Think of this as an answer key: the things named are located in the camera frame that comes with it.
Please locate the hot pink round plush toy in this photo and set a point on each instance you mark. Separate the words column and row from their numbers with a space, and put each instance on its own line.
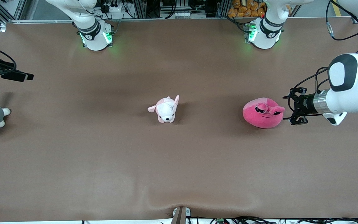
column 263, row 113

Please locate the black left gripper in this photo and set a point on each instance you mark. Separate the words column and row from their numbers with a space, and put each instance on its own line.
column 305, row 104

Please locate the metal table clamp bracket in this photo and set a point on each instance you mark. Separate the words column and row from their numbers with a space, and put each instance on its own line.
column 180, row 215

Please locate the orange snack packets pile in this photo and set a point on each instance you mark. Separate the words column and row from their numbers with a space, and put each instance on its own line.
column 247, row 8

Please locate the small green circuit board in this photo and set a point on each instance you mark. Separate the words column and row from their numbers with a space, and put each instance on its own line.
column 220, row 221

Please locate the aluminium frame rail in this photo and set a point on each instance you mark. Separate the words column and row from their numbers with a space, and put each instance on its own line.
column 2, row 9

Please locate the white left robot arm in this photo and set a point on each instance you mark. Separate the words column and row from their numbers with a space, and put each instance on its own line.
column 353, row 93

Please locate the brown table cloth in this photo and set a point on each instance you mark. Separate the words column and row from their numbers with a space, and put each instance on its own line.
column 179, row 155

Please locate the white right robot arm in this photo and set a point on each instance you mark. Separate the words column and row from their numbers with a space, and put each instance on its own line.
column 92, row 34

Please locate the pale pink white plush dog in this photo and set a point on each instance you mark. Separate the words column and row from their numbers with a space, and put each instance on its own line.
column 166, row 110

